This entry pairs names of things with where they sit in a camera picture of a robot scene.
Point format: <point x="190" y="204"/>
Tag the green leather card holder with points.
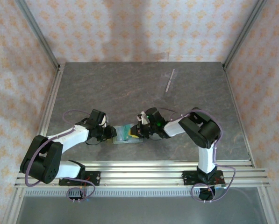
<point x="117" y="140"/>

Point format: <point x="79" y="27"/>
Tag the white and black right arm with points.
<point x="174" y="128"/>

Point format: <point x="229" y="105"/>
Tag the grey metal lower panel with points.
<point x="141" y="210"/>

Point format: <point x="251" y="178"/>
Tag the small green circuit board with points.
<point x="219" y="189"/>

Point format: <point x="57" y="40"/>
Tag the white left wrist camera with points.
<point x="103" y="120"/>

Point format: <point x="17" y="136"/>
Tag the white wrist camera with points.
<point x="103" y="120"/>
<point x="142" y="117"/>

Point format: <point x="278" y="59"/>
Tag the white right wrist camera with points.
<point x="142" y="117"/>

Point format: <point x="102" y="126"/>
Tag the aluminium mounting rail frame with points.
<point x="141" y="173"/>

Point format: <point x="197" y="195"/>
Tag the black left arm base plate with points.
<point x="95" y="178"/>

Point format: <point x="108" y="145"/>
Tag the aluminium table side rail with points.
<point x="51" y="93"/>
<point x="241" y="130"/>

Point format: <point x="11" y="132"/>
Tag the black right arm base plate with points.
<point x="188" y="178"/>

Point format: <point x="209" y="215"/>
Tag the aluminium corner post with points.
<point x="244" y="30"/>
<point x="36" y="30"/>

